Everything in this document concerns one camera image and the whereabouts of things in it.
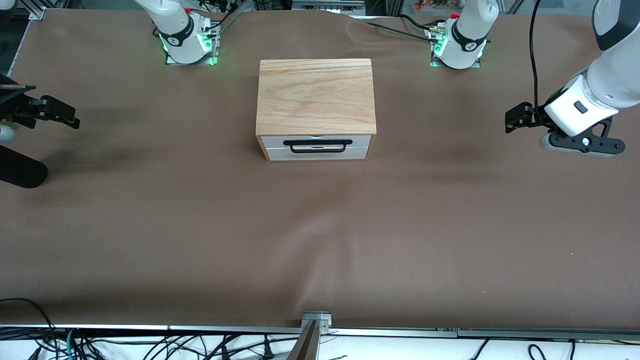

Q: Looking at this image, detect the grey background equipment box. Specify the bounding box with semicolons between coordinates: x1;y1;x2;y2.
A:
292;0;366;12

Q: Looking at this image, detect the orange background object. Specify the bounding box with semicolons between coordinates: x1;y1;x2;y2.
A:
412;0;451;13

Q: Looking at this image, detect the light wooden drawer cabinet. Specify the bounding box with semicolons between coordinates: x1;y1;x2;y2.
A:
255;58;377;162

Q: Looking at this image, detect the aluminium post with bracket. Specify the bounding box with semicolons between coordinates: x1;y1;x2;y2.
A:
286;311;332;360

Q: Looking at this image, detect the thick black base cable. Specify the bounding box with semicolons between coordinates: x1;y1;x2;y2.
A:
399;13;440;31

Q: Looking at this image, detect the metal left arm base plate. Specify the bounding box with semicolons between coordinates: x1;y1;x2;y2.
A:
429;25;482;69

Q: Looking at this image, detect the black looped floor cable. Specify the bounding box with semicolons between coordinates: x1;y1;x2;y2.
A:
0;298;58;360

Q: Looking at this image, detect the black cylindrical object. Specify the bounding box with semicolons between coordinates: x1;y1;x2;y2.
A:
0;145;49;190

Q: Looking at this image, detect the brown table cloth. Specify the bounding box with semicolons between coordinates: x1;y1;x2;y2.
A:
0;7;640;331

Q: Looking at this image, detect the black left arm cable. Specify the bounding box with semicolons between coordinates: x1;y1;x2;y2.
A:
529;0;544;113

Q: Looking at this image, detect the black metal drawer handle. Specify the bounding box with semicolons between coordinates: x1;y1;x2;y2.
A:
283;139;354;154

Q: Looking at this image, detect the black base cable bundle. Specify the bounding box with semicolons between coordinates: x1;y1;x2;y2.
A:
199;0;242;32

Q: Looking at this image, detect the aluminium table edge rail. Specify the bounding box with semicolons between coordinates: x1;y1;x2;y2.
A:
0;324;640;341

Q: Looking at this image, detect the wooden drawer with white front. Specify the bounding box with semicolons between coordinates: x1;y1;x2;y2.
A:
262;134;373;149

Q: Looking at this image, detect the thin black base cable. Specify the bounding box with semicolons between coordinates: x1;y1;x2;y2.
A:
361;21;435;43

